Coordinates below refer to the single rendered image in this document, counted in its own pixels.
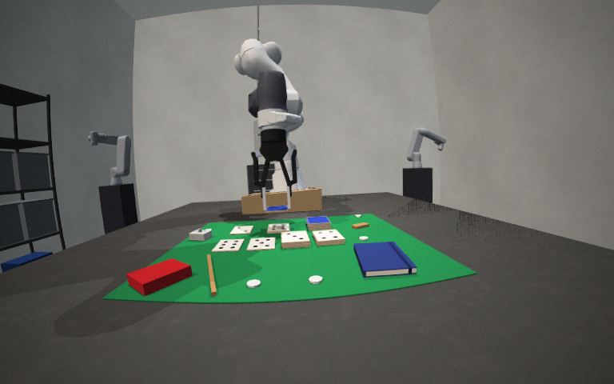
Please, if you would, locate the red rectangular block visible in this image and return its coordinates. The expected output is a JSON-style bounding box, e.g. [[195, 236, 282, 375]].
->
[[127, 258, 193, 296]]

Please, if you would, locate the white playing card with black pips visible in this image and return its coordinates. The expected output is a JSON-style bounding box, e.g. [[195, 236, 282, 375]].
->
[[229, 226, 253, 235], [267, 223, 289, 233], [247, 237, 275, 251], [212, 239, 245, 252], [281, 230, 310, 244], [313, 230, 345, 242]]

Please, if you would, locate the green felt card mat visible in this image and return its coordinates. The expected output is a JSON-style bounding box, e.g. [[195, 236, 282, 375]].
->
[[102, 214, 477, 304]]

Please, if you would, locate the blue card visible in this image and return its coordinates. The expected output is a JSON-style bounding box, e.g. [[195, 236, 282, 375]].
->
[[307, 216, 331, 225], [265, 206, 288, 212]]

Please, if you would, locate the tan rectangular tile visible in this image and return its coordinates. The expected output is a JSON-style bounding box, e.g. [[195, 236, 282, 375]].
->
[[352, 222, 369, 229]]

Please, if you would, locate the tan wooden stick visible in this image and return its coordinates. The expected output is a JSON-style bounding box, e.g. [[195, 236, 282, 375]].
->
[[207, 254, 217, 296]]

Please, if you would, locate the blue notebook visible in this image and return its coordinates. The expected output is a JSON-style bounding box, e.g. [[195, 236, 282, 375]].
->
[[353, 242, 417, 278]]

